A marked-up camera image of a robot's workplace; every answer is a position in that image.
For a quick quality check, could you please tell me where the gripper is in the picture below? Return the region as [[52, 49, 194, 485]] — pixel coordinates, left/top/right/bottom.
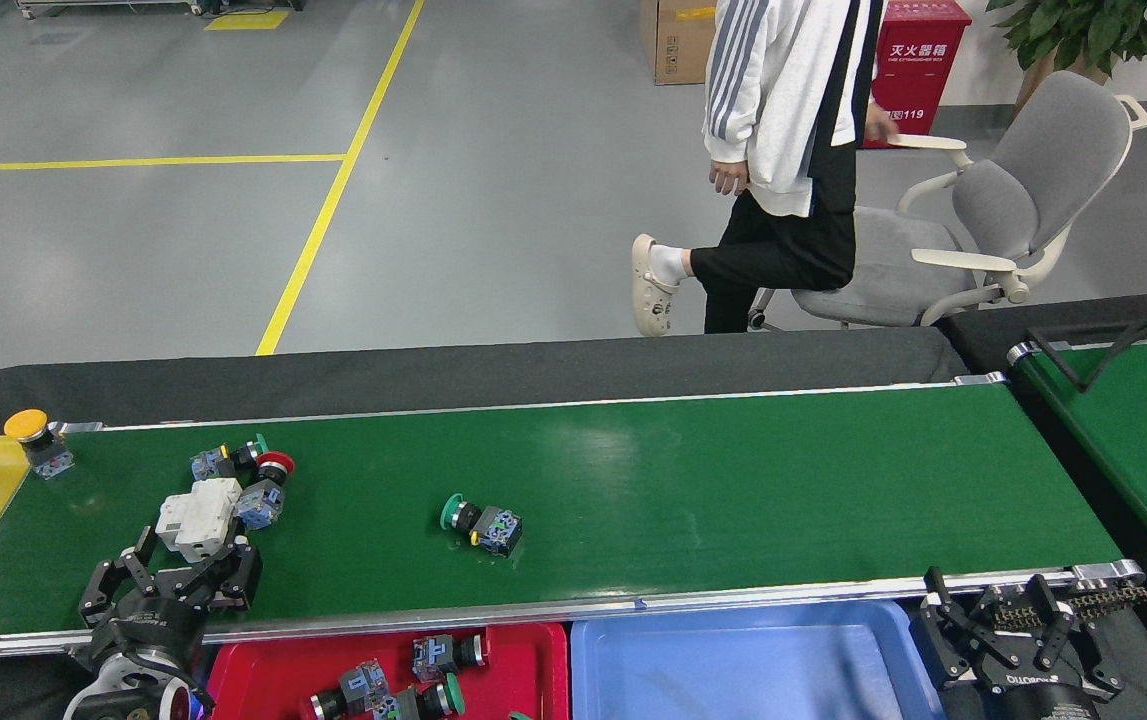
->
[[909, 567, 1124, 720], [78, 527, 264, 661]]

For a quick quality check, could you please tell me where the white circuit breaker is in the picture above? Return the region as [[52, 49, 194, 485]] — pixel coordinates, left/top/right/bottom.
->
[[154, 477, 244, 564]]

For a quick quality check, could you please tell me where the grey office chair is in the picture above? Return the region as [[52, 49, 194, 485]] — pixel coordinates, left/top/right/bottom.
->
[[748, 70, 1147, 331]]

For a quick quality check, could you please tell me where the red plastic tray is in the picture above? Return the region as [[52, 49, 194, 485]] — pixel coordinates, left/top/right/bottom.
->
[[206, 622, 571, 720]]

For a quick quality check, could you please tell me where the narrow green conveyor belt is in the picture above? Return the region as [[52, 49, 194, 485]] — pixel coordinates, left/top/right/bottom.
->
[[1006, 335, 1147, 559]]

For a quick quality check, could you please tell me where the blue plastic tray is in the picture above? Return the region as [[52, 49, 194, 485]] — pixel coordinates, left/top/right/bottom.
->
[[570, 598, 946, 720]]

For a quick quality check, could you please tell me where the long green conveyor belt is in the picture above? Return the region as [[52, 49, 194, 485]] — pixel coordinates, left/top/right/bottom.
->
[[0, 372, 1147, 669]]

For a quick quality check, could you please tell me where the person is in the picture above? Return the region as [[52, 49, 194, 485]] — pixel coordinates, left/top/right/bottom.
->
[[630, 0, 889, 338]]

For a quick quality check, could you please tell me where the red fire extinguisher box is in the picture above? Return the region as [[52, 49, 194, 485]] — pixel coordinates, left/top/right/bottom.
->
[[863, 0, 972, 151]]

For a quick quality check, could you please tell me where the potted green plant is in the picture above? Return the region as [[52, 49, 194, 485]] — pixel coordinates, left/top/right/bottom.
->
[[988, 0, 1147, 116]]

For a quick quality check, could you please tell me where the cardboard box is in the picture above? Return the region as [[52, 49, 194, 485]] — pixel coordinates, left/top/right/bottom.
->
[[640, 0, 717, 86]]

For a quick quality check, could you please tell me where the conveyor drive chain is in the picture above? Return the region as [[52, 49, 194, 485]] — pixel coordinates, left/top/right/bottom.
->
[[983, 582, 1147, 631]]

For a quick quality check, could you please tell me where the yellow push button switch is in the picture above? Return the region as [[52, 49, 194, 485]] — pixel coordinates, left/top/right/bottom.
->
[[3, 408, 75, 481]]

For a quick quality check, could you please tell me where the black cable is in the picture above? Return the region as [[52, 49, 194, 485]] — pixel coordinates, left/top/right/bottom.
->
[[1028, 288, 1147, 394]]

